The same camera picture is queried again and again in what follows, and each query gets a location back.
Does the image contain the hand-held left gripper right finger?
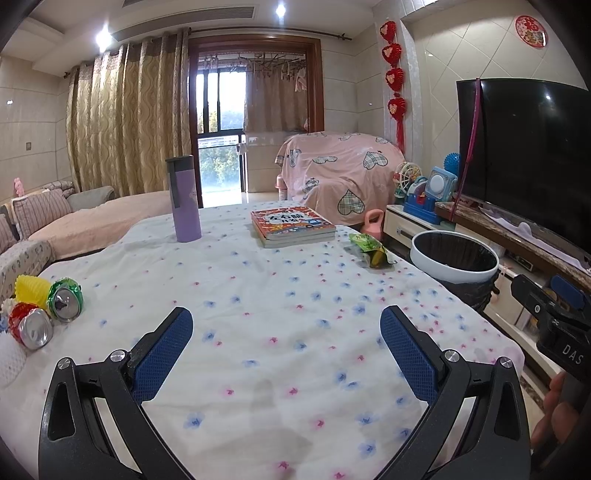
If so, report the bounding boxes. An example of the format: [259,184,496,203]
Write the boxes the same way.
[379,305,532,480]

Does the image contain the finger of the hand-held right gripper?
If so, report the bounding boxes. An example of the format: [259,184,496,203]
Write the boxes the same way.
[510,274,561,330]
[551,274,591,315]

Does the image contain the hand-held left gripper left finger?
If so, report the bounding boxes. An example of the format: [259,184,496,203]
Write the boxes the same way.
[38,306,195,480]

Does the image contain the black trash bag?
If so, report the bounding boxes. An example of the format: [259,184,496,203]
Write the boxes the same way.
[416,233,502,315]

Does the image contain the white round trash bin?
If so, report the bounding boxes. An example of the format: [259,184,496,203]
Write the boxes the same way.
[410,230,502,315]

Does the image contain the person's right hand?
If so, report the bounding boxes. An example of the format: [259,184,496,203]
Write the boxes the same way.
[531,371,578,457]

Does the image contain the marble top television stand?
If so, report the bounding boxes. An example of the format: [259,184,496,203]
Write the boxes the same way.
[383,203,591,374]

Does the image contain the green drink can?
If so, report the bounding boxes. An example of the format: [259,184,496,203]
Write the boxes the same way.
[48,277,84,322]

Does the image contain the green and gold wrapper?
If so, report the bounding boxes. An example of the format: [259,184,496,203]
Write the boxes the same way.
[347,233,398,268]

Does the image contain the red drink can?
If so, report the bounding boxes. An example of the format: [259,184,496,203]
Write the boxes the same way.
[8,302,55,350]

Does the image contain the pink kettlebell toy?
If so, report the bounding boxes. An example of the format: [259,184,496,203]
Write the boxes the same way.
[360,209,385,241]

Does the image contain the blue plastic toy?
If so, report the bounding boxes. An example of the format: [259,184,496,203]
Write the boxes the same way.
[403,178,441,225]

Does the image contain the light blue cube toy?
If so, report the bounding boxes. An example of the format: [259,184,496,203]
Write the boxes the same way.
[425,167,459,201]

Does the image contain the pink sofa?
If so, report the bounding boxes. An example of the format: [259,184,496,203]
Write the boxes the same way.
[0,187,176,319]

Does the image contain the purple thermos bottle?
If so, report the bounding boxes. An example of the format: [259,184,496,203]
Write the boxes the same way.
[165,155,201,243]

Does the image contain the black television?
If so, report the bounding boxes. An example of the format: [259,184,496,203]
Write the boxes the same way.
[455,78,591,273]

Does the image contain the thin paperback book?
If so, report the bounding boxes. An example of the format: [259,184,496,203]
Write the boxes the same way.
[259,231,336,249]

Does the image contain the grey cushion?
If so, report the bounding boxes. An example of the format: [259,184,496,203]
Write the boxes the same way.
[67,186,116,210]

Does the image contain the pink stick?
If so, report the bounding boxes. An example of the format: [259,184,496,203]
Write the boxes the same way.
[451,78,483,222]

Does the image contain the stack of books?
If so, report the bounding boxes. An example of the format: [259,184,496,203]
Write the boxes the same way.
[251,209,337,243]

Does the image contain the striped pink cushion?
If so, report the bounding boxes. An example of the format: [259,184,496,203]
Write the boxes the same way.
[11,188,75,240]

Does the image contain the pink heart print cover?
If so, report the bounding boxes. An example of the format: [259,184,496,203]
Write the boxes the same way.
[276,131,407,227]

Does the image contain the white balcony cabinet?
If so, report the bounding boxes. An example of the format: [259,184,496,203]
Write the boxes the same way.
[244,131,284,195]

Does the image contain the beige patterned curtain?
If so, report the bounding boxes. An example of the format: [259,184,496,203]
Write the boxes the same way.
[65,28,192,199]

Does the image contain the red knot hanging decoration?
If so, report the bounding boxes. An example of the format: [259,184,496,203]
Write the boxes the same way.
[379,21,409,153]

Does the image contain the balcony curtain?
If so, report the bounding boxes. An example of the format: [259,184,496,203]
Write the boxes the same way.
[244,69,308,132]

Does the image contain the clothes drying rack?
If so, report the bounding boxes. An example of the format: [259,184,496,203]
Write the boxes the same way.
[198,52,308,77]

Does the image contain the curtain rod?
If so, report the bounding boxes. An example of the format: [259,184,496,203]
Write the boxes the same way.
[62,27,352,79]

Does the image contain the ceiling air vent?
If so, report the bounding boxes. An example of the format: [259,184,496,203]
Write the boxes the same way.
[122,0,254,21]

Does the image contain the wire ferris wheel toy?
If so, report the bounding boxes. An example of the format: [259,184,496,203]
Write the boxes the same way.
[394,161,423,204]

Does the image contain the round red wall sticker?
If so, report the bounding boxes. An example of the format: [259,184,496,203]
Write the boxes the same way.
[515,15,550,48]

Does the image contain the wooden balcony door frame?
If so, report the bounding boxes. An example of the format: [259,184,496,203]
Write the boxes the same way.
[188,37,324,208]

